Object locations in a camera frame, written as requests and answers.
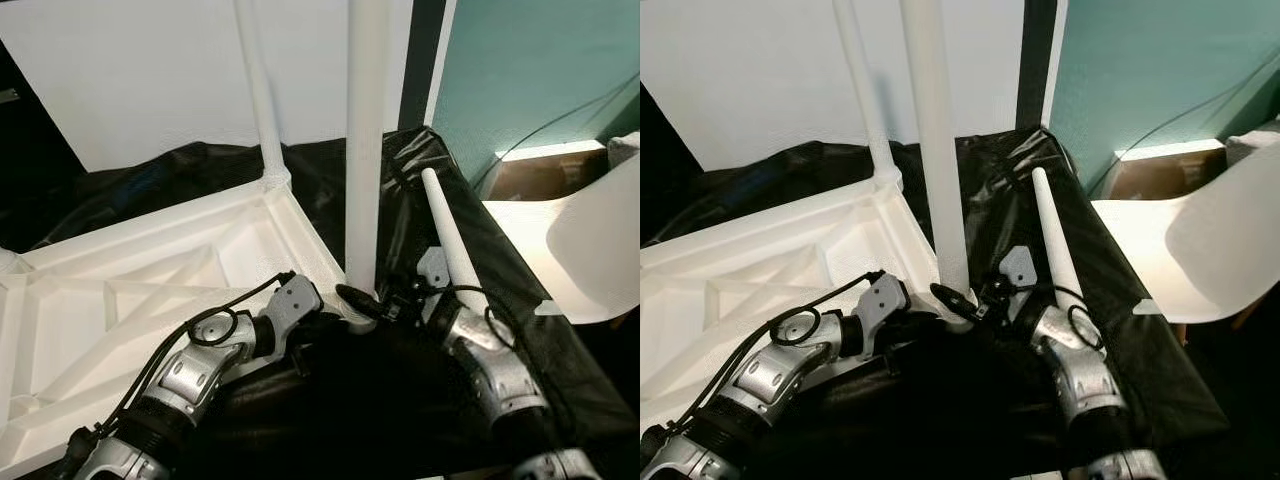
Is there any thin black wall cable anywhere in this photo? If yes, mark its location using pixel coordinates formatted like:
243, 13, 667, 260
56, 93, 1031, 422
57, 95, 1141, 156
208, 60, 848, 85
470, 75, 641, 192
1085, 75, 1280, 197

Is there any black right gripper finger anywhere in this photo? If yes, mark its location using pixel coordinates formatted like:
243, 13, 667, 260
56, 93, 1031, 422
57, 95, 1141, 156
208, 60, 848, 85
334, 283, 385, 321
929, 282, 979, 317

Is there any white plastic chair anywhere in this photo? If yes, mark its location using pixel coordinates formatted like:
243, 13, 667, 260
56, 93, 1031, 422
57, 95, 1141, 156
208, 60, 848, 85
482, 150, 641, 327
1090, 145, 1280, 327

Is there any brown cardboard box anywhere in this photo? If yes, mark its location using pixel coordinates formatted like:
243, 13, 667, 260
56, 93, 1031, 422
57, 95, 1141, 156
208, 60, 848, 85
485, 150, 612, 202

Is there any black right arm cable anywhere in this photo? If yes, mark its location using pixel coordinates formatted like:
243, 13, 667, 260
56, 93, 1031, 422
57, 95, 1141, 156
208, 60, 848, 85
400, 284, 517, 352
990, 284, 1107, 352

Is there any white plastic table leg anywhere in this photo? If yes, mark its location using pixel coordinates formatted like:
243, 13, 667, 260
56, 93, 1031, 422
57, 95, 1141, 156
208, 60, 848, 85
234, 0, 294, 194
342, 0, 392, 300
829, 0, 904, 192
419, 166, 494, 317
899, 0, 974, 297
1029, 166, 1087, 312

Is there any white plastic table top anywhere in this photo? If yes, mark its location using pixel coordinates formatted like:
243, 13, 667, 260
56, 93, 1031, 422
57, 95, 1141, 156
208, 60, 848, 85
640, 177, 967, 432
0, 174, 377, 477

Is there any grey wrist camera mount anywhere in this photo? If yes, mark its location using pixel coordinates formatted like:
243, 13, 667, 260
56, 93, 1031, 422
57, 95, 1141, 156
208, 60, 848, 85
997, 245, 1039, 302
416, 245, 452, 302
262, 275, 324, 337
855, 272, 912, 337

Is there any black vertical post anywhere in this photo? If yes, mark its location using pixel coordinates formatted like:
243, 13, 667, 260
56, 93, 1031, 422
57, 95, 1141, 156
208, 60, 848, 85
396, 0, 447, 132
1014, 0, 1062, 132

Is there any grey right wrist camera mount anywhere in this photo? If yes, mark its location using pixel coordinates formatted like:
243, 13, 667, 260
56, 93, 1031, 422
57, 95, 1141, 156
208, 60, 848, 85
416, 245, 452, 302
997, 245, 1039, 302

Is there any black cloth cover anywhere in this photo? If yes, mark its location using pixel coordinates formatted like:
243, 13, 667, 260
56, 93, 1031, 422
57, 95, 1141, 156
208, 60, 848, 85
0, 126, 641, 480
640, 126, 1232, 480

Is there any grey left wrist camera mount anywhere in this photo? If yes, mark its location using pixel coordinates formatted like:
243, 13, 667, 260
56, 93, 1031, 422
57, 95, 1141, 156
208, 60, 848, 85
855, 272, 912, 337
262, 275, 324, 337

